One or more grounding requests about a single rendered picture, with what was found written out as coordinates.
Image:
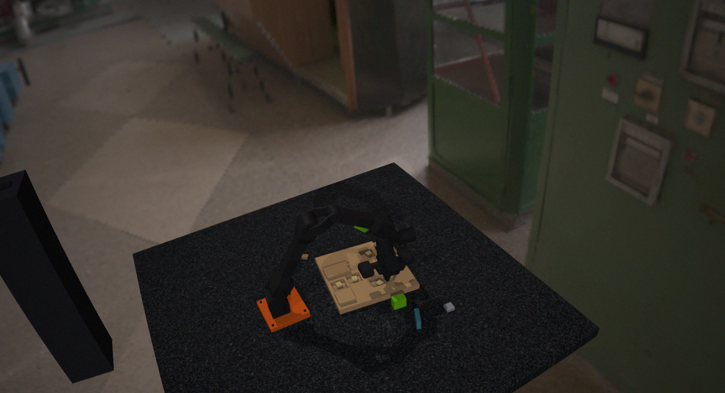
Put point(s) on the teal rectangular block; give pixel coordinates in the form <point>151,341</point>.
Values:
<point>417,318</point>

